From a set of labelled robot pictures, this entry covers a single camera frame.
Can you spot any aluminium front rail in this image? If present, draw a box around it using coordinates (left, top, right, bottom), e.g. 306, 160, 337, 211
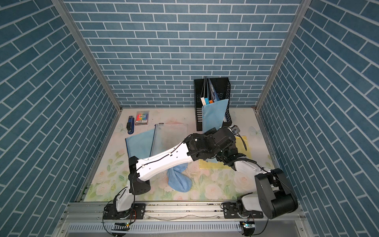
55, 201, 310, 236

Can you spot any colourful marker pack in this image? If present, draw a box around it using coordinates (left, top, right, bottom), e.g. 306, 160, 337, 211
135, 111, 149, 125

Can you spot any blue stapler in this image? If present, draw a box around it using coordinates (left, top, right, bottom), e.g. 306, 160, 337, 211
126, 116, 135, 134

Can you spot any yellow mesh document bag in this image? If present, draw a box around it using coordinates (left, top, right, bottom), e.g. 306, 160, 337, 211
199, 136, 252, 170

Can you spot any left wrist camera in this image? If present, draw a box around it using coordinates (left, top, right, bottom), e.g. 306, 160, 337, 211
229, 125, 240, 135

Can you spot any blue microfiber cloth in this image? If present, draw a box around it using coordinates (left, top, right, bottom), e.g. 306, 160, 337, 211
167, 163, 192, 193

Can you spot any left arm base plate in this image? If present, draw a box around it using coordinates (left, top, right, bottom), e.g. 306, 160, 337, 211
103, 203, 146, 221

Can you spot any blue folder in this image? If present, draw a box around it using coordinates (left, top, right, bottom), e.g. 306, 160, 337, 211
208, 79, 220, 102

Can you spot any light blue mesh document bag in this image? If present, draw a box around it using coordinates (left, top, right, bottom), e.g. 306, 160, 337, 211
202, 98, 230, 165

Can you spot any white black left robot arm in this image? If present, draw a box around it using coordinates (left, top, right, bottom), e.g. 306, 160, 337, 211
113, 125, 240, 212

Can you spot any aluminium corner post left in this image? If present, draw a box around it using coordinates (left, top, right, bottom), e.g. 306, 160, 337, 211
52, 0, 122, 113

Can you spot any clear mesh document bag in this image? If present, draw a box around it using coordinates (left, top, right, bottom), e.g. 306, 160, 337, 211
150, 123, 188, 157

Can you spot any aluminium corner post right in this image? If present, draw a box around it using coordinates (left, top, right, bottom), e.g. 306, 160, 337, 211
255, 0, 311, 113

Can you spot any aluminium corner post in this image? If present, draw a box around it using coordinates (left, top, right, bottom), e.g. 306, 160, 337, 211
52, 0, 122, 113
255, 0, 311, 113

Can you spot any black mesh file holder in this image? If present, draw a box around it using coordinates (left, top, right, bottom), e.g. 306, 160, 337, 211
194, 77, 231, 131

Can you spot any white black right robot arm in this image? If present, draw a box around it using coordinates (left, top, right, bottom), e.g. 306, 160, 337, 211
216, 151, 299, 219

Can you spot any blue document bag far left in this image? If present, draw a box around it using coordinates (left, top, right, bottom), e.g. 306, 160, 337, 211
125, 129, 155, 159

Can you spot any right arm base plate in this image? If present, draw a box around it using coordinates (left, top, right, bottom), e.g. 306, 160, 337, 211
220, 201, 264, 219

